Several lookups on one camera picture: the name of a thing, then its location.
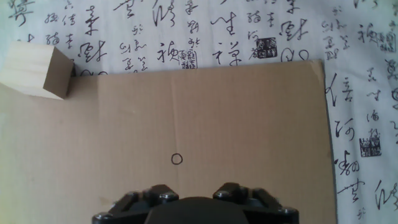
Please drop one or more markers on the light wooden block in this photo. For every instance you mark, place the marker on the light wooden block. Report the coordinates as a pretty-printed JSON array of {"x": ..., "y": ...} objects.
[{"x": 28, "y": 68}]

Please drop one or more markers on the white calligraphy print cloth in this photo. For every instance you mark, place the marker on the white calligraphy print cloth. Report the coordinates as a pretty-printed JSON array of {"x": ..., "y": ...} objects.
[{"x": 217, "y": 31}]

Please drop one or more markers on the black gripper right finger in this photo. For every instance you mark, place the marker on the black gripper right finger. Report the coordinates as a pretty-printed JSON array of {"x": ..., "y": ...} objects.
[{"x": 233, "y": 191}]

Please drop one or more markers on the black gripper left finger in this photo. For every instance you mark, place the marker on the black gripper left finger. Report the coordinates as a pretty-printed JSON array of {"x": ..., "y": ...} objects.
[{"x": 155, "y": 193}]

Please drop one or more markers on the brown cardboard sheet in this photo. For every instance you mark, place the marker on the brown cardboard sheet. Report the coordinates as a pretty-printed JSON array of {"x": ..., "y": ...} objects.
[{"x": 217, "y": 124}]

